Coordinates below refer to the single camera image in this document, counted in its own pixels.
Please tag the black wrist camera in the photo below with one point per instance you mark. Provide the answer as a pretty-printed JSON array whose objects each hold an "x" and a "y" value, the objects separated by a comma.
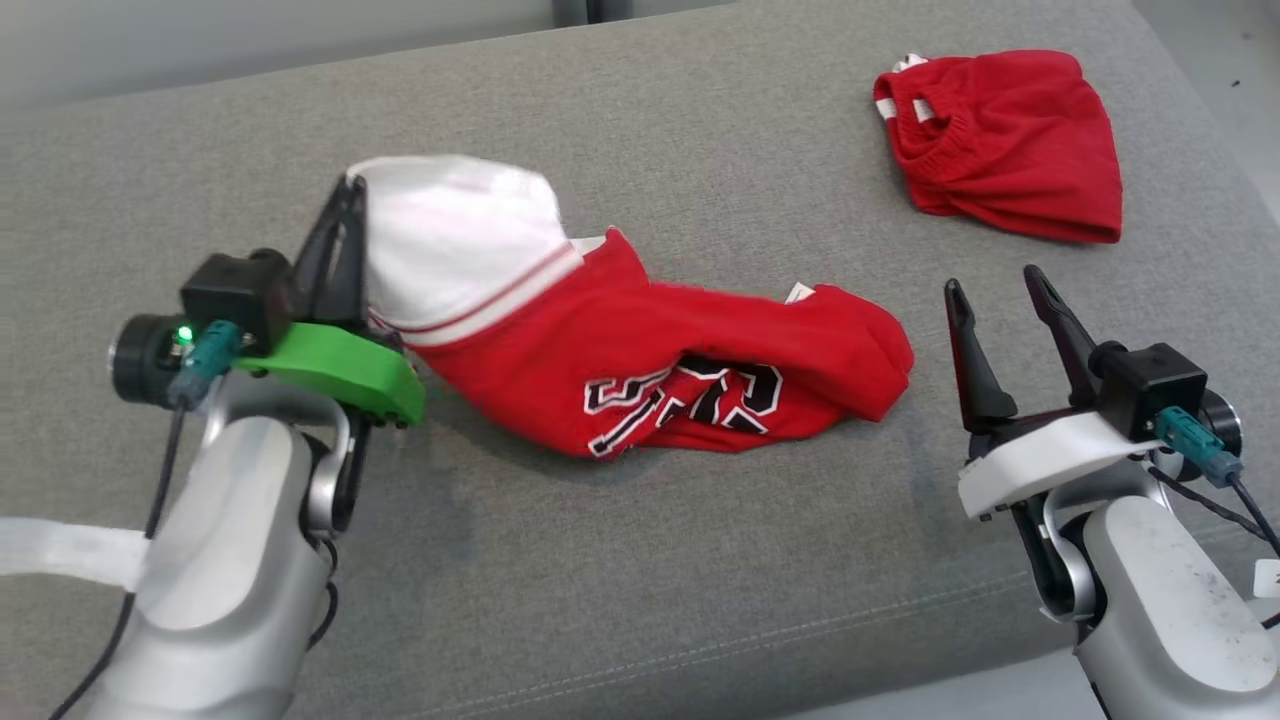
[
  {"x": 1160, "y": 385},
  {"x": 235, "y": 295}
]

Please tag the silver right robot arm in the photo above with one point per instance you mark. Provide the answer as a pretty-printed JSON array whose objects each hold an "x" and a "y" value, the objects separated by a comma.
[{"x": 1160, "y": 600}]

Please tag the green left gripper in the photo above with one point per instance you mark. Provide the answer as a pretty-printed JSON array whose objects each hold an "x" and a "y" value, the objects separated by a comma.
[{"x": 340, "y": 365}]

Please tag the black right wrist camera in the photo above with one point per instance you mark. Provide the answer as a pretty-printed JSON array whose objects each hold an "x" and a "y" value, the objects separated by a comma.
[{"x": 1160, "y": 385}]

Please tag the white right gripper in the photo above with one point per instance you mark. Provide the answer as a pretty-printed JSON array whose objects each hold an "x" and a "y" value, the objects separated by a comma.
[{"x": 1050, "y": 455}]

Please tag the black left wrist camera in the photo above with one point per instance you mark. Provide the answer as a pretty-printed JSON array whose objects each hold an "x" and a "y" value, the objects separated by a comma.
[{"x": 235, "y": 295}]

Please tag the white tape flag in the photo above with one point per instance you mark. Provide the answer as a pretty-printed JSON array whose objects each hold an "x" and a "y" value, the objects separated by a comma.
[{"x": 60, "y": 553}]

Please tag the red jersey with white sleeves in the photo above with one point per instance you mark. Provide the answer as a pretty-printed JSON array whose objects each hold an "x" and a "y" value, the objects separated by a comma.
[{"x": 620, "y": 340}]

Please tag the grey fabric sofa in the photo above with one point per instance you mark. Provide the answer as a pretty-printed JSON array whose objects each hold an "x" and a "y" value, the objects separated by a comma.
[{"x": 640, "y": 600}]

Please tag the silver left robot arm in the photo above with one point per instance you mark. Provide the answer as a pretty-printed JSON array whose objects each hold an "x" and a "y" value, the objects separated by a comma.
[{"x": 220, "y": 560}]

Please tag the red shorts with white stripe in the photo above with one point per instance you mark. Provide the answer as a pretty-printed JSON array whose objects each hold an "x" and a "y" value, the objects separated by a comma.
[{"x": 1020, "y": 150}]

